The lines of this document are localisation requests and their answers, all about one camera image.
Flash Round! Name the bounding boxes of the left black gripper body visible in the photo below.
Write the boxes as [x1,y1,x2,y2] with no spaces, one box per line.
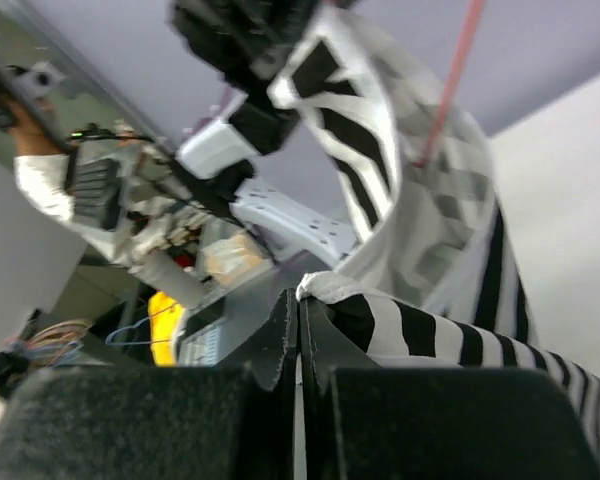
[171,0,318,94]

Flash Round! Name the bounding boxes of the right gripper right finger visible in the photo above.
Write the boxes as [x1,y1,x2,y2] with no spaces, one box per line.
[299,298,379,395]

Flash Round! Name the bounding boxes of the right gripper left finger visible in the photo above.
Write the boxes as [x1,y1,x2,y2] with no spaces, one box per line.
[199,289,298,391]

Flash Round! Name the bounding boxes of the black white striped tank top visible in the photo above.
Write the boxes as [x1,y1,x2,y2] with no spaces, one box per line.
[268,5,600,462]

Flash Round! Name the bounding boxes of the pink hanger of striped top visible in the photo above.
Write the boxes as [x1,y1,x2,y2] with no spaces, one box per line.
[414,0,487,168]

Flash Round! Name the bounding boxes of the yellow object in background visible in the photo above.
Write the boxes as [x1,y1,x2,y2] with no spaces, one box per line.
[148,291,185,367]

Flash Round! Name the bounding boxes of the person in white sleeve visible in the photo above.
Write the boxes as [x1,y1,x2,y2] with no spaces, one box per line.
[0,86,132,268]

